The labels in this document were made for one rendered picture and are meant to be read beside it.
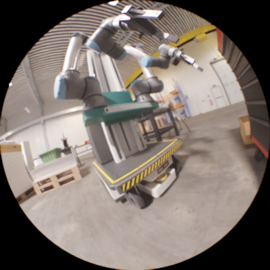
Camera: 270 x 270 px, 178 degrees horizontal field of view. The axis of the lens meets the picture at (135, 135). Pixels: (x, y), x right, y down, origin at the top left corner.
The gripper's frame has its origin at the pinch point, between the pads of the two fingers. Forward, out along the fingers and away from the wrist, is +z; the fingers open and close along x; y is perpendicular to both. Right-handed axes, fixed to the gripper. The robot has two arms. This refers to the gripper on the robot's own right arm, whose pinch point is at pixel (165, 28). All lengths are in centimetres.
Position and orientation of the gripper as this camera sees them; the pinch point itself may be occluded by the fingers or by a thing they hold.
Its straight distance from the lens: 32.6
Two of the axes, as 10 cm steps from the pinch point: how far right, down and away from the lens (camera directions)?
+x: -6.2, 3.7, -6.9
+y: -4.5, 5.6, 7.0
